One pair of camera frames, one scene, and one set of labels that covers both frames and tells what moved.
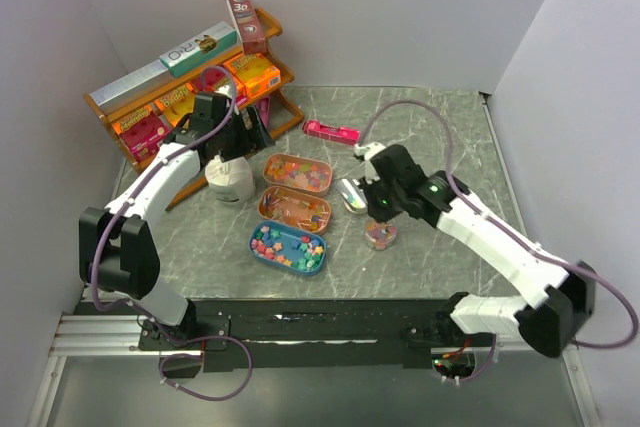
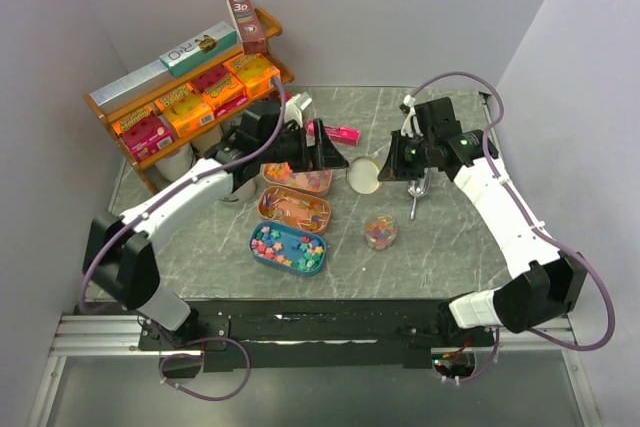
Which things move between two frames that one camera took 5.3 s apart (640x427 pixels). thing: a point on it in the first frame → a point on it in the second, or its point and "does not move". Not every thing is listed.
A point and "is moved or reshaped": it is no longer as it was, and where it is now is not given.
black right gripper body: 385,200 → 410,156
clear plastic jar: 380,235 does not move
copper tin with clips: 307,213 does not move
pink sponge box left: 143,130 does not move
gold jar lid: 357,208 → 362,175
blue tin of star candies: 288,248 does not move
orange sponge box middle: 178,104 does not move
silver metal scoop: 352,195 is moved or reshaped
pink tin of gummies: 297,174 does not move
